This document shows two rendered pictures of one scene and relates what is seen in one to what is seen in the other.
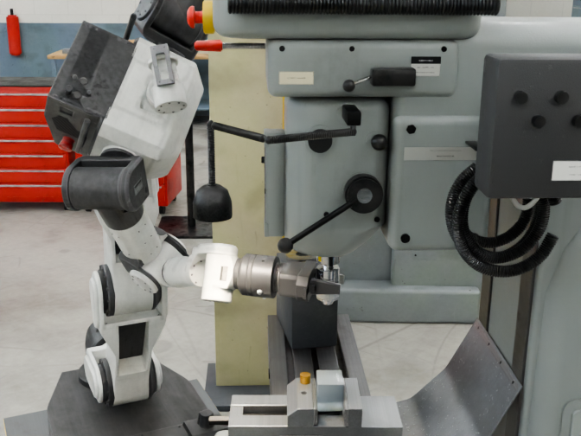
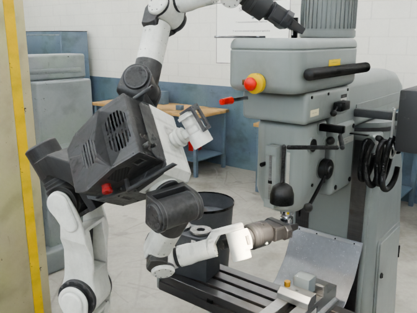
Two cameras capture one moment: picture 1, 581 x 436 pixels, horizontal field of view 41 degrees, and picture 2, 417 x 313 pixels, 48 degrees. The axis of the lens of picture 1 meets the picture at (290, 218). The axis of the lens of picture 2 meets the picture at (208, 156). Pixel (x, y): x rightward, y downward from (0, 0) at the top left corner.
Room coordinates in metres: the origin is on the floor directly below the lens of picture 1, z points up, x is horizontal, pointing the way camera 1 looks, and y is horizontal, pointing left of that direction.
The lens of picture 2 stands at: (0.68, 1.30, 1.89)
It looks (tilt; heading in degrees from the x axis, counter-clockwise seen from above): 14 degrees down; 311
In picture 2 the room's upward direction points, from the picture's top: straight up
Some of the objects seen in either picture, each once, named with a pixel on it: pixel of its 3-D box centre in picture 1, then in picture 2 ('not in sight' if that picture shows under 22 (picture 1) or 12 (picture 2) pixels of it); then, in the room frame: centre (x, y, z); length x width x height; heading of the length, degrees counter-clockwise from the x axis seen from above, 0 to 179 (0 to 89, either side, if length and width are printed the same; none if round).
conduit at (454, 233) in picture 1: (494, 208); (372, 161); (1.31, -0.35, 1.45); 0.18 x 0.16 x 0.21; 93
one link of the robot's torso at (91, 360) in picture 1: (123, 371); not in sight; (2.14, 0.51, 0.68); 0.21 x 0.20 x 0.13; 24
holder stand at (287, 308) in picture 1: (305, 295); (190, 249); (1.93, -0.04, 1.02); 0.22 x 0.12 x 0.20; 11
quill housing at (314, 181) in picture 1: (332, 170); (290, 162); (1.49, -0.08, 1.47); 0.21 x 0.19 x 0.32; 3
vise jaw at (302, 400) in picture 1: (302, 400); (296, 295); (1.41, -0.03, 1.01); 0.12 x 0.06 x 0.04; 1
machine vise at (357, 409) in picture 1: (314, 416); (299, 301); (1.41, -0.05, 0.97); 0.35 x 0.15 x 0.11; 91
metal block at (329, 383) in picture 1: (329, 390); (304, 282); (1.41, -0.08, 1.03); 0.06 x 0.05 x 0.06; 1
